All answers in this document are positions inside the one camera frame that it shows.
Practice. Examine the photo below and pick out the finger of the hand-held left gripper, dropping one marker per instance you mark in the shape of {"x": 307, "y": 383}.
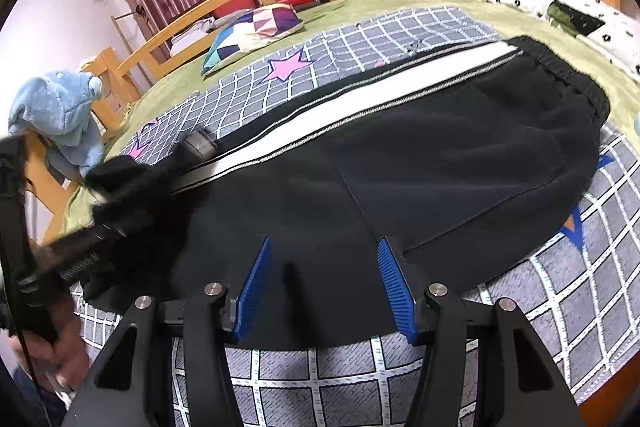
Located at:
{"x": 192, "y": 149}

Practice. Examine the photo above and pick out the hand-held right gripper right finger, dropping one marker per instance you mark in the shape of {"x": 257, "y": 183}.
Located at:
{"x": 395, "y": 287}

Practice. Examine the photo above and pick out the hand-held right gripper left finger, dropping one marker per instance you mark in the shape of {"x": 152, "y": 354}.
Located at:
{"x": 255, "y": 287}

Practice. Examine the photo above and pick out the black pants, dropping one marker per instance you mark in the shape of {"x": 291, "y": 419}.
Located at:
{"x": 400, "y": 157}

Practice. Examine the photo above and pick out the person's left hand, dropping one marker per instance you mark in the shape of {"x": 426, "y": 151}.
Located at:
{"x": 67, "y": 347}

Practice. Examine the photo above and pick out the white folded bedding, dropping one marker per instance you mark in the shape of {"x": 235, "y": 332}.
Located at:
{"x": 192, "y": 36}

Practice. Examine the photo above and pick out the blue plush toy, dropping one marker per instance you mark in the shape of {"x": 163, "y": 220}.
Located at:
{"x": 55, "y": 102}

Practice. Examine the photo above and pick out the colourful triangle pattern pillow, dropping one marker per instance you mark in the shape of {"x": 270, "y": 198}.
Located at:
{"x": 255, "y": 29}

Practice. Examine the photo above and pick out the wooden coat rack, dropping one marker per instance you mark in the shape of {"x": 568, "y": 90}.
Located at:
{"x": 131, "y": 19}

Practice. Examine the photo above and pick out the grey checked blanket with stars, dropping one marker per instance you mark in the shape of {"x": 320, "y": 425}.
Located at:
{"x": 550, "y": 307}

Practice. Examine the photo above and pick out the green bed sheet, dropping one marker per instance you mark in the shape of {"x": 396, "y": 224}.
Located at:
{"x": 400, "y": 2}

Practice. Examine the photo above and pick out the dark green cloth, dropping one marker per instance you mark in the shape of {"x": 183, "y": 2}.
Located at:
{"x": 570, "y": 19}

